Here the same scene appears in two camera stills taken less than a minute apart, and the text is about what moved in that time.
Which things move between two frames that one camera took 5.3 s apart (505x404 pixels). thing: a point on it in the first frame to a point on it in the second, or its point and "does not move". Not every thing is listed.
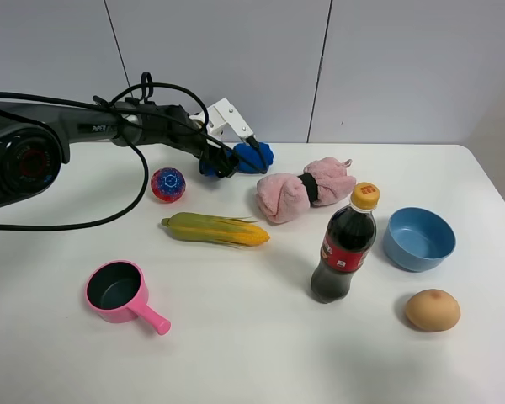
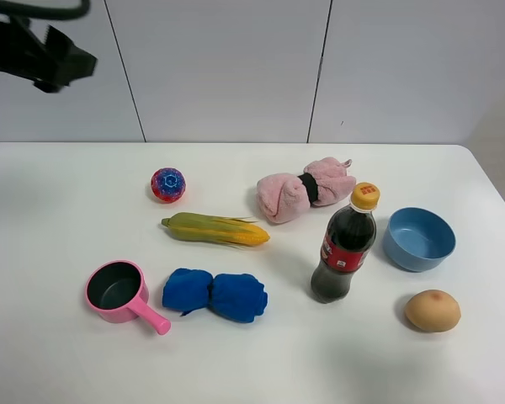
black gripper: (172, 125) to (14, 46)
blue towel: (247, 157) to (236, 297)
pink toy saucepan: (117, 293) does not move
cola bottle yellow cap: (348, 244) does not move
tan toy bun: (433, 310) does not move
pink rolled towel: (287, 198) does not move
